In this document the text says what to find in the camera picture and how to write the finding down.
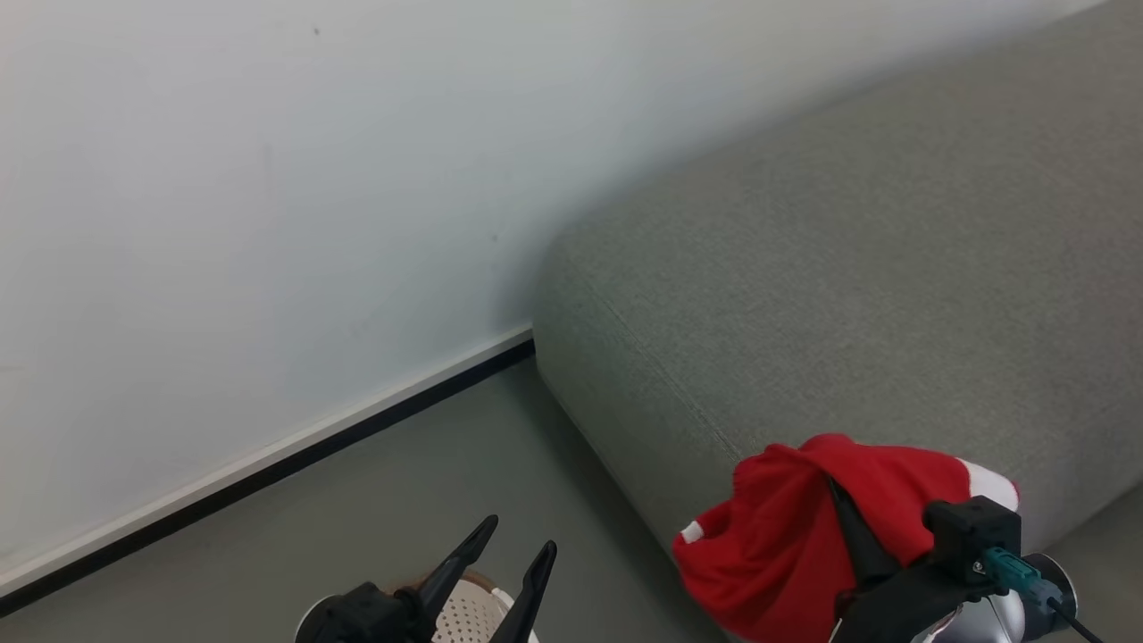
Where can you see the cream perforated laundry basket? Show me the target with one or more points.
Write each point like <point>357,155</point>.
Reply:
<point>469,616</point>

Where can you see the red clothing with white trim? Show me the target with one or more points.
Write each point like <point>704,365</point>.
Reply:
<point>777,536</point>

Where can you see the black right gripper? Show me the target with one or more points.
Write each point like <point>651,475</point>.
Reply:
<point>902,607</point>

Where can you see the grey fabric sofa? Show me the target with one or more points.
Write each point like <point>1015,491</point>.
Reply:
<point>848,268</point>

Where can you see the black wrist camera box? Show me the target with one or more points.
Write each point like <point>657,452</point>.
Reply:
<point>969,531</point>

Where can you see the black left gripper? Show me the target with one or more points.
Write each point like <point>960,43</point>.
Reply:
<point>366,616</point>

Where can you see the black and white baseboard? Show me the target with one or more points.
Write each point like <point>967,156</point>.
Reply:
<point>268,469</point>

